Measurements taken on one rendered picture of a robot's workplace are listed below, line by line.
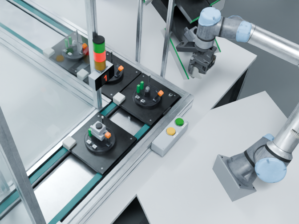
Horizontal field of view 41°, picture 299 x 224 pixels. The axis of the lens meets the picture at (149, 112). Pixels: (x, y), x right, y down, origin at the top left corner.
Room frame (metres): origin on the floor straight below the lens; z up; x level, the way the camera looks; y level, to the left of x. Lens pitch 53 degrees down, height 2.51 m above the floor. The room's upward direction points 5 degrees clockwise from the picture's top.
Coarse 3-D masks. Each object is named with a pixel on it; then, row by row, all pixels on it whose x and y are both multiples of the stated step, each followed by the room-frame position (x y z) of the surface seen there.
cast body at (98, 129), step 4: (96, 124) 0.97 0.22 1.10; (100, 124) 0.98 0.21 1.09; (92, 128) 0.96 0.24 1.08; (96, 128) 0.96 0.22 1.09; (100, 128) 0.96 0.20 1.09; (104, 128) 0.97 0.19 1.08; (92, 132) 0.97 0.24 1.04; (96, 132) 0.95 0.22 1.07; (100, 132) 0.95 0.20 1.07; (96, 136) 0.95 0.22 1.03; (100, 136) 0.94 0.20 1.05; (104, 136) 0.95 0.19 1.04
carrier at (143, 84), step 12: (132, 84) 1.33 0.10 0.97; (144, 84) 1.32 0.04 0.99; (156, 84) 1.34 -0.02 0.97; (120, 96) 1.23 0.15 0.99; (132, 96) 1.25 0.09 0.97; (144, 96) 1.24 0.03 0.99; (168, 96) 1.27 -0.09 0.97; (132, 108) 1.18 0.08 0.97; (144, 108) 1.18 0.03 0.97; (156, 108) 1.19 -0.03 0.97; (144, 120) 1.11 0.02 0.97; (156, 120) 1.12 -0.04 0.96
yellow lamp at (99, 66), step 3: (105, 60) 1.16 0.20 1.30; (96, 63) 1.14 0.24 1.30; (99, 63) 1.14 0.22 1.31; (102, 63) 1.14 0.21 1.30; (105, 63) 1.16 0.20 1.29; (96, 66) 1.14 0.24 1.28; (99, 66) 1.14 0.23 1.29; (102, 66) 1.14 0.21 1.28; (105, 66) 1.16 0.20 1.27; (96, 69) 1.14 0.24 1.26; (99, 69) 1.14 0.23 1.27; (102, 69) 1.14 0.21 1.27
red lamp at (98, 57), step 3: (93, 51) 1.15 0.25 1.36; (93, 54) 1.15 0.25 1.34; (96, 54) 1.14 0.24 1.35; (99, 54) 1.14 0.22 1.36; (102, 54) 1.14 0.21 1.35; (93, 57) 1.15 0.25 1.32; (96, 57) 1.14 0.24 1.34; (99, 57) 1.14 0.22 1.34; (102, 57) 1.14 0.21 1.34; (105, 57) 1.16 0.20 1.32; (96, 60) 1.14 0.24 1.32; (99, 60) 1.14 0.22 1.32; (102, 60) 1.14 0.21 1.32
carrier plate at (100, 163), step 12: (96, 120) 1.08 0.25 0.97; (108, 120) 1.09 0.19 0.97; (84, 132) 1.01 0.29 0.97; (120, 132) 1.03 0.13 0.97; (84, 144) 0.95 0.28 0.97; (120, 144) 0.96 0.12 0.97; (132, 144) 0.98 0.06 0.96; (84, 156) 0.88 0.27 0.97; (96, 156) 0.89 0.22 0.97; (108, 156) 0.90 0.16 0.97; (120, 156) 0.91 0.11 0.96; (96, 168) 0.83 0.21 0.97; (108, 168) 0.84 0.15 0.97
